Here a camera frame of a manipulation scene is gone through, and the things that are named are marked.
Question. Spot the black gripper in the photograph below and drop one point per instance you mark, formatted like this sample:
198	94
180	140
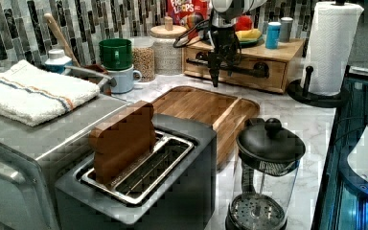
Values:
226	47

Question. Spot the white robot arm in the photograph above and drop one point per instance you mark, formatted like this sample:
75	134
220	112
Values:
225	12

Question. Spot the wooden drawer box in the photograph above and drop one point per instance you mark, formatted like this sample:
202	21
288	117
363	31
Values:
283	62

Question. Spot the teal plate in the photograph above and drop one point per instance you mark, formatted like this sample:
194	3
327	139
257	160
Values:
251	43

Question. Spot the red apple fruit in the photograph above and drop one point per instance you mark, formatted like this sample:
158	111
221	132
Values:
244	23

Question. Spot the wooden cutting board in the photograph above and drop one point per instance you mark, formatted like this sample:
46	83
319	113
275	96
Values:
225	113

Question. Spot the white ceramic canister wooden lid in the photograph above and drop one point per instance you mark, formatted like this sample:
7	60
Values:
168	60

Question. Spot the blue shaker can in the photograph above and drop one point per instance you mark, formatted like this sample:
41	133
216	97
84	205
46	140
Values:
272	35

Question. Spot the red cereal box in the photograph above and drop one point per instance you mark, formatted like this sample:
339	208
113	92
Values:
187	13

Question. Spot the grey shaker can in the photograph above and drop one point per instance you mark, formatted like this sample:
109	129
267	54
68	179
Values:
286	26

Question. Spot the black paper towel holder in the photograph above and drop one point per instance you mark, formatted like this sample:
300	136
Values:
300	93

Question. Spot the glass jar with grains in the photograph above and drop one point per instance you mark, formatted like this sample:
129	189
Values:
143	57

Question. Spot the light blue mug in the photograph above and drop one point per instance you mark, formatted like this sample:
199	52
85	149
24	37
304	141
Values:
125	79

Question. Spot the green mug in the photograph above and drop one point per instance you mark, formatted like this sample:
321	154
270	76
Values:
116	53

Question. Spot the glass french press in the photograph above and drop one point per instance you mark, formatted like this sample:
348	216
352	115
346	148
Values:
265	170

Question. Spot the white paper towel roll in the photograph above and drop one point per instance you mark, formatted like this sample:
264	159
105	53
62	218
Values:
332	34

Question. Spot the wooden toast slice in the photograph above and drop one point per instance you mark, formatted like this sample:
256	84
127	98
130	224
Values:
121	140

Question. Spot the grey toaster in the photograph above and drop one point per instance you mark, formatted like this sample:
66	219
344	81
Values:
172	189

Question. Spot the white blue bottle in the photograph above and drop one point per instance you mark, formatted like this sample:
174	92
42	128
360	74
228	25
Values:
57	61

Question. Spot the white striped towel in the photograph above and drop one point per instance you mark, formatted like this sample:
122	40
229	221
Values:
33	96

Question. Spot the silver toaster oven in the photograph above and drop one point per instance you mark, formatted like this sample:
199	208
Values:
33	158

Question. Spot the black drawer handle bar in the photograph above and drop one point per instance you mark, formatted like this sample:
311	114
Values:
258	70

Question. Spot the wooden spoon handle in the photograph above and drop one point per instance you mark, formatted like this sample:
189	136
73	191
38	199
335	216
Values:
54	28

